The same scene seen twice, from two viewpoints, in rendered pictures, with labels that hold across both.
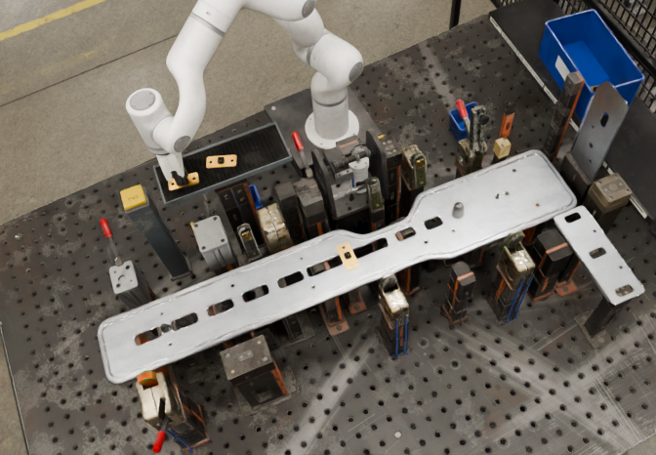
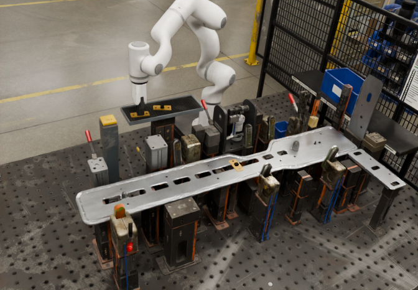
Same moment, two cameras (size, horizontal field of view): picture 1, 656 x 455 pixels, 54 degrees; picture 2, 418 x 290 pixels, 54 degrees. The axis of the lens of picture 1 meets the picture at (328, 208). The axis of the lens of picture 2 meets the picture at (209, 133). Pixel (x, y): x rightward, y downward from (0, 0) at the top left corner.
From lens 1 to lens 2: 87 cm
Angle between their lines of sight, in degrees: 26
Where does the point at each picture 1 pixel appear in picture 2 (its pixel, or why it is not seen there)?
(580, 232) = (363, 159)
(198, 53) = (171, 26)
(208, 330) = (153, 197)
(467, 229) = (301, 156)
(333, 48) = (221, 65)
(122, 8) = (53, 99)
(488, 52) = (285, 106)
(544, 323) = (346, 224)
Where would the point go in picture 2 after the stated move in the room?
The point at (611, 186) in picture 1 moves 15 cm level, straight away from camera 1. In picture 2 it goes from (375, 137) to (380, 123)
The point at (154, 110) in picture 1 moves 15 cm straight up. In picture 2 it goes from (146, 48) to (145, 12)
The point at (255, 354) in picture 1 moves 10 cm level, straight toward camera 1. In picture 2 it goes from (188, 206) to (203, 222)
